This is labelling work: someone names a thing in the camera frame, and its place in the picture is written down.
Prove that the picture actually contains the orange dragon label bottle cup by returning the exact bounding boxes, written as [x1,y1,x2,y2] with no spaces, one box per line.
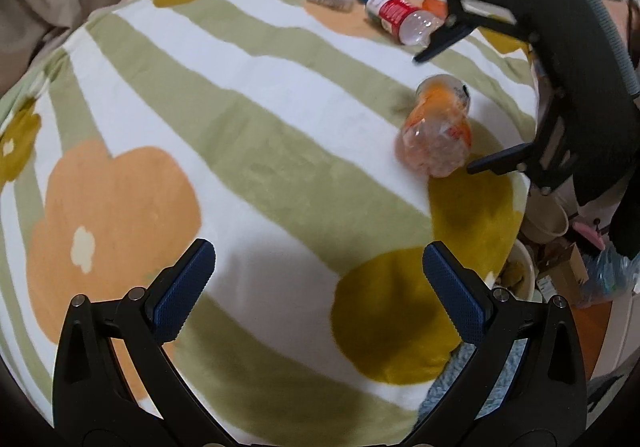
[396,74,472,178]

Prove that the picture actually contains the orange clear plastic cup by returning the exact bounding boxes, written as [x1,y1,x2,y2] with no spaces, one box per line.
[422,0,448,20]

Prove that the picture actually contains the red label clear bottle cup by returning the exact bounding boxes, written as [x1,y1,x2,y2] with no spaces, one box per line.
[366,0,442,46]

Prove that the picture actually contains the light blue fleece sleeve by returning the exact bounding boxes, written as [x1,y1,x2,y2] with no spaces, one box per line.
[418,339,527,422]

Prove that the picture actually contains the beige paper bowl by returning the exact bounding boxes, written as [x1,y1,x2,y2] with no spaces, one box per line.
[521,190,568,245]

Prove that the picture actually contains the brown cardboard box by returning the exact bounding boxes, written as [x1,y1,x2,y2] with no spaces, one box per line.
[536,243,589,305]

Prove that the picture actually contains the blue plastic bag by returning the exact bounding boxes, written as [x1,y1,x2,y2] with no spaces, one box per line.
[578,243,639,307]

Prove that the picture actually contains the green striped flower blanket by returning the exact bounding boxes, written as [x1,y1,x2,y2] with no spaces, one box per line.
[1,0,538,446]

